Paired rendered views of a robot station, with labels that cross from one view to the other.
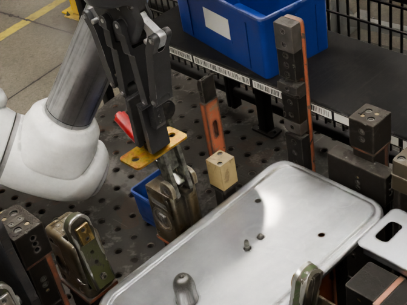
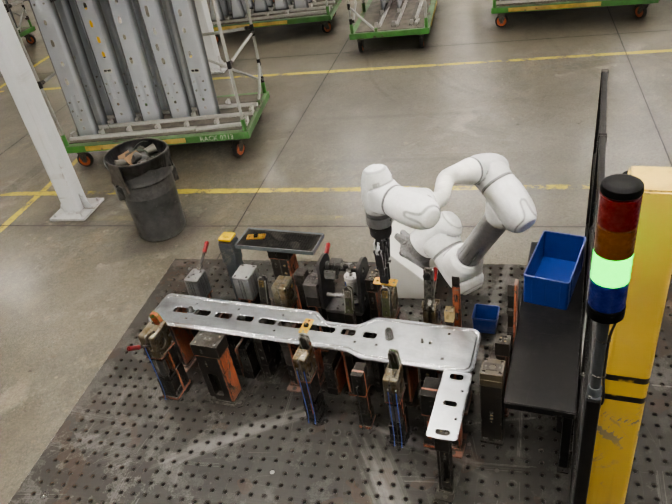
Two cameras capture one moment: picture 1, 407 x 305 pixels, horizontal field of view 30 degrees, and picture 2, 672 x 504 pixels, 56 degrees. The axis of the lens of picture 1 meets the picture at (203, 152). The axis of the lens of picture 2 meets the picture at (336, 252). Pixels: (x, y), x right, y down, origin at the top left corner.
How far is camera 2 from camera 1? 1.68 m
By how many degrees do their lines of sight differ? 50
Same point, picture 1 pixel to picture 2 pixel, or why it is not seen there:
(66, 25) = not seen: outside the picture
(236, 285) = (402, 346)
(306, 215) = (449, 350)
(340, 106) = (519, 331)
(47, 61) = not seen: hidden behind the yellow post
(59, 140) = (453, 263)
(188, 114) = not seen: hidden behind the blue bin
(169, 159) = (428, 294)
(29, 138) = (447, 254)
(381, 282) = (433, 385)
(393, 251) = (446, 381)
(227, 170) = (448, 315)
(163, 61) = (379, 259)
